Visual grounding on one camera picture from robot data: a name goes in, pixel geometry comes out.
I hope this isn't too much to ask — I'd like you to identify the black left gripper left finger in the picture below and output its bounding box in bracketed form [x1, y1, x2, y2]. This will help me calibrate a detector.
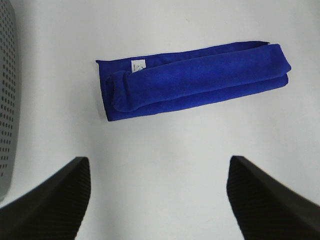
[0, 157, 90, 240]

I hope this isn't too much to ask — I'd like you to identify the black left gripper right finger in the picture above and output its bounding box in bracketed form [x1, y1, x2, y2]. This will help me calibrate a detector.
[226, 156, 320, 240]

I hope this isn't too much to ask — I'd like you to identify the blue microfibre towel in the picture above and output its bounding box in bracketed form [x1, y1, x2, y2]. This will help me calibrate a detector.
[97, 40, 291, 122]

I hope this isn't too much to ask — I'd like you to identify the grey perforated plastic basket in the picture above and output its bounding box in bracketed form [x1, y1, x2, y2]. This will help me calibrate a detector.
[0, 0, 21, 201]

